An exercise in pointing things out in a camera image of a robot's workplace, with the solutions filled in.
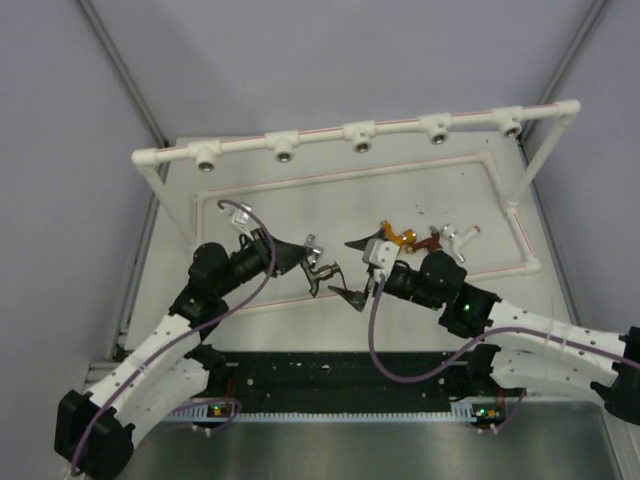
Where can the orange gold faucet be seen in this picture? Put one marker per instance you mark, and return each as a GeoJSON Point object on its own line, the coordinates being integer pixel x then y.
{"type": "Point", "coordinates": [404, 239]}

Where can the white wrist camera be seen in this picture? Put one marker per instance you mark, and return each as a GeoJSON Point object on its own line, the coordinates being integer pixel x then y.
{"type": "Point", "coordinates": [381, 254]}
{"type": "Point", "coordinates": [238, 216]}

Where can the brown red faucet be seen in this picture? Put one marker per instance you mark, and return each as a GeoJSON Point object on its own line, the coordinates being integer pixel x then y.
{"type": "Point", "coordinates": [431, 244]}

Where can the grey slotted cable duct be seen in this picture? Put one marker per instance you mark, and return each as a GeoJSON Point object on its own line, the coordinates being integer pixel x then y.
{"type": "Point", "coordinates": [457, 412]}

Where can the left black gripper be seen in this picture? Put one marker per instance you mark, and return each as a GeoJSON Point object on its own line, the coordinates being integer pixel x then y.
{"type": "Point", "coordinates": [288, 256]}

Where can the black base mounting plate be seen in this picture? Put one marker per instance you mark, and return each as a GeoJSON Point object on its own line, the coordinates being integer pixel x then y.
{"type": "Point", "coordinates": [331, 383]}

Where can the white work board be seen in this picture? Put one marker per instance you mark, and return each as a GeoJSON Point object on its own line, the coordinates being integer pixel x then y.
{"type": "Point", "coordinates": [339, 195]}

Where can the white faucet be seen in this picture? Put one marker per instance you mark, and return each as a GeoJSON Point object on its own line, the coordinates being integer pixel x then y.
{"type": "Point", "coordinates": [459, 240]}

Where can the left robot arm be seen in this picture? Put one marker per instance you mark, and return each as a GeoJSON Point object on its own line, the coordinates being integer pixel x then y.
{"type": "Point", "coordinates": [97, 431]}

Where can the white PVC pipe frame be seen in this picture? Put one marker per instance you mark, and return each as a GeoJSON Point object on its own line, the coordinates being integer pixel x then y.
{"type": "Point", "coordinates": [536, 130]}

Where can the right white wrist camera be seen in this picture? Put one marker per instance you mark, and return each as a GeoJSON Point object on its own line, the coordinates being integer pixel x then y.
{"type": "Point", "coordinates": [381, 254]}

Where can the dark grey faucet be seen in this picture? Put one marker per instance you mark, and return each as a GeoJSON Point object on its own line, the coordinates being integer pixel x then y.
{"type": "Point", "coordinates": [316, 276]}

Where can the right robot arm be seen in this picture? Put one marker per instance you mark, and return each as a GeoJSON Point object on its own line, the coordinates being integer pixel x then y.
{"type": "Point", "coordinates": [509, 347]}

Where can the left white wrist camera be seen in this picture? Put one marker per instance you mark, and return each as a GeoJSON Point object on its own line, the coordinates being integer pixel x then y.
{"type": "Point", "coordinates": [238, 216]}

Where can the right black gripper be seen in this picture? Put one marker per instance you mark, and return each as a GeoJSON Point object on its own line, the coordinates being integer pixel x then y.
{"type": "Point", "coordinates": [355, 298]}

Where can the chrome silver faucet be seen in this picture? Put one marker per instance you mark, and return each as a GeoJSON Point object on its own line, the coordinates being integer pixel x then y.
{"type": "Point", "coordinates": [315, 252]}

